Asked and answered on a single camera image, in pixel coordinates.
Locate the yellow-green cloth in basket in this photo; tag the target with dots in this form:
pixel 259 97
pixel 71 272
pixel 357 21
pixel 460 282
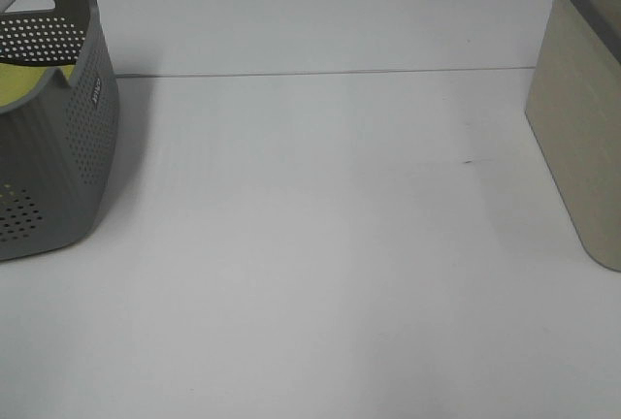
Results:
pixel 23 87

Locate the grey perforated plastic basket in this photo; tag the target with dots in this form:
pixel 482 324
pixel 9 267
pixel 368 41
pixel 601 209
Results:
pixel 55 163

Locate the beige plastic laundry basket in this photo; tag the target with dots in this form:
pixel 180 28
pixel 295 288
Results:
pixel 573 108

